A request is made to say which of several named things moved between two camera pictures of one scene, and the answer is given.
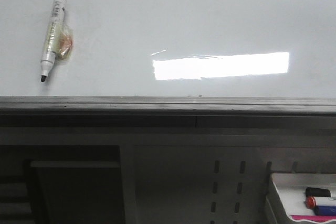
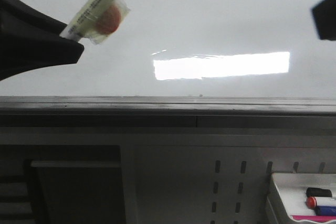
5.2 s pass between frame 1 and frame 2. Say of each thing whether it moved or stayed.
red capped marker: stayed
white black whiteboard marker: moved
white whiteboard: stayed
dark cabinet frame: stayed
